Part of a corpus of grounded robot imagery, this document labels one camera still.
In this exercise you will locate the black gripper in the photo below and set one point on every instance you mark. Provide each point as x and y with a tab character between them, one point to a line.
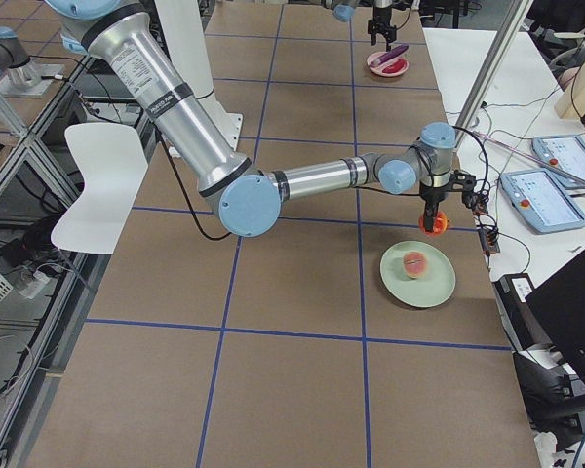
381	17
432	196

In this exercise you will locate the teach pendant tablet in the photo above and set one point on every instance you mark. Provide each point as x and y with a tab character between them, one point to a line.
567	153
542	201

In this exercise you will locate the white chair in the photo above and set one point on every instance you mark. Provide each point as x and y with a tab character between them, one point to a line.
112	164

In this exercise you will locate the purple eggplant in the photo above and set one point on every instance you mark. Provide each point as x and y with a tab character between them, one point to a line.
393	53

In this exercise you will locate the red tomato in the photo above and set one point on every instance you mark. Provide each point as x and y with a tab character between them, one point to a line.
440	224

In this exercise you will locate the near teach pendant tablet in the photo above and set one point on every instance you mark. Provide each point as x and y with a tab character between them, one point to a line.
542	201

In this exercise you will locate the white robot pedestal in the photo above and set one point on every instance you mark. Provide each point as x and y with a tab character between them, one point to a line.
184	36

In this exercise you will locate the pink green peach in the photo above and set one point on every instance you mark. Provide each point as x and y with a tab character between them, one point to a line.
415	264

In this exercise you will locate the red chili pepper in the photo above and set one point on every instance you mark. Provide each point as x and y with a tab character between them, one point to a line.
397	66

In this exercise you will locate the green plate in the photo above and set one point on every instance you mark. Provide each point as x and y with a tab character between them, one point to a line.
435	288

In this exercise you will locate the far teach pendant tablet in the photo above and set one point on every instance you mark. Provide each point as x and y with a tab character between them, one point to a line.
567	153

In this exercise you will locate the pink plate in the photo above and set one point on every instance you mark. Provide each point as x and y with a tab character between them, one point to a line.
375	70

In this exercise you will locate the aluminium frame post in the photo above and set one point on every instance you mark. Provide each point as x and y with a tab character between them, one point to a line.
496	52

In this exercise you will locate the black laptop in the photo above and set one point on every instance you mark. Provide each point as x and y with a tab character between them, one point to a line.
558	305

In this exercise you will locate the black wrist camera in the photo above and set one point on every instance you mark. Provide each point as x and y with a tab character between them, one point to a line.
465	184

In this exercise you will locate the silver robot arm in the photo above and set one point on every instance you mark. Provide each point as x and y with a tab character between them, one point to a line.
344	10
246	200

